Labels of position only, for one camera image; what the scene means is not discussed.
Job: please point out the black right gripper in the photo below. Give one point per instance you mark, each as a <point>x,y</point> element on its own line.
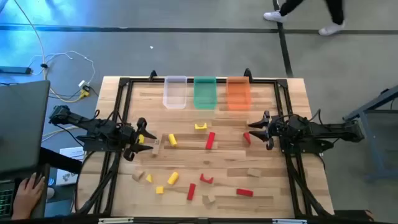
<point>277,129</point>

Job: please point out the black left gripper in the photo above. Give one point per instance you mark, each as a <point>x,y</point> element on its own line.
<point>127,135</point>

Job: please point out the small yellow block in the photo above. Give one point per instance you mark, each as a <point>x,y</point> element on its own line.
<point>141,139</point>

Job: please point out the long natural wood block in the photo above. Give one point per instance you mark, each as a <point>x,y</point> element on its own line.
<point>156,148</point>

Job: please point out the yellow triangle block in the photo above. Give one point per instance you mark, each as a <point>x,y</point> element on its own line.
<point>149,179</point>

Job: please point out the natural wood rectangular block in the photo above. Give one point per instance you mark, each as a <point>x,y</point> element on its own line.
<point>254,172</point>

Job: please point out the yellow cube block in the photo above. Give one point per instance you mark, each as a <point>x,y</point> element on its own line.
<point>159,190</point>

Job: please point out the long red block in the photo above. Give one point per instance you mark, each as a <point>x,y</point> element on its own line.
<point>191,191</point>
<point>210,140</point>

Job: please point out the yellow arch block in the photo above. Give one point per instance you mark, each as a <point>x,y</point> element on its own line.
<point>200,127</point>

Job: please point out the red rectangular block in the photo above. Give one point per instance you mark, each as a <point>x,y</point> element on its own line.
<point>244,192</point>

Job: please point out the red arch block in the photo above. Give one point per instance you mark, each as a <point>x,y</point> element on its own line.
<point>206,180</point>

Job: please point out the natural wood triangle block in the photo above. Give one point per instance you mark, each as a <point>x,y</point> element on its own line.
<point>211,198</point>

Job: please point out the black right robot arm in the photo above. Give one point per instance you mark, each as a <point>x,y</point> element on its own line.
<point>326,129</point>

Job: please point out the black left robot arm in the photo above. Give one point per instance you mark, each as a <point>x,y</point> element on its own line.
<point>93,126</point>

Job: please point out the orange plastic bin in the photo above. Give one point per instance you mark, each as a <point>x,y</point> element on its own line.
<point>238,93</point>

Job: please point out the clear plastic bin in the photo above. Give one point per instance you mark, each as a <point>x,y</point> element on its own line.
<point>175,93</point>

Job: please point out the yellow plug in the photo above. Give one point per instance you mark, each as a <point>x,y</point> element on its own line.
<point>84,94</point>

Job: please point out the green plastic bin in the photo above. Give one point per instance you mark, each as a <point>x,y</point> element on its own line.
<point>205,93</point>

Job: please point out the black metal bar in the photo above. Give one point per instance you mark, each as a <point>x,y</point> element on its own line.
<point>62,161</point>

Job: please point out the white power adapter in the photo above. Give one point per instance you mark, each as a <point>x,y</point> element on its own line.
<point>82,84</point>

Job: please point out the white cardboard box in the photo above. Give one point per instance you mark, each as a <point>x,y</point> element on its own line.
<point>66,178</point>

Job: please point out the blue gray metal table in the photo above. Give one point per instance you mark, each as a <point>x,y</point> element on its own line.
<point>370,105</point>

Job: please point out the person's foot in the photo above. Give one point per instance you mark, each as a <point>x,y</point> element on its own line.
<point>273,16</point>
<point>331,29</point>

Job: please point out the dark gray desk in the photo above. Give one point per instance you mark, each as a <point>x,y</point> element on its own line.
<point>40,209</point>

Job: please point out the person's hand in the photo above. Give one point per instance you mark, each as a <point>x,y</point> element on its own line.
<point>28,196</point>

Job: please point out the person's leg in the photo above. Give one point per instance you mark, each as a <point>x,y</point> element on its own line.
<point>290,6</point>
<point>335,11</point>

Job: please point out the black power strip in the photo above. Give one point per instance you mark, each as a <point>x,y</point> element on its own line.
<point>15,70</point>

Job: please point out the backlit keyboard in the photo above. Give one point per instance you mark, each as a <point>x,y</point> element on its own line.
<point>5,199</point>

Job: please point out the black aluminium table frame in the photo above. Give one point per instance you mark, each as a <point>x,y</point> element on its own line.
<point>264,81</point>

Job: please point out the black frame bracket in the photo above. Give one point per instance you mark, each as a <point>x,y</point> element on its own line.
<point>247,74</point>
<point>153,75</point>

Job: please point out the silver metal bracket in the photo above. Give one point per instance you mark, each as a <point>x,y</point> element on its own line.
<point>289,221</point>
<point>115,220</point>

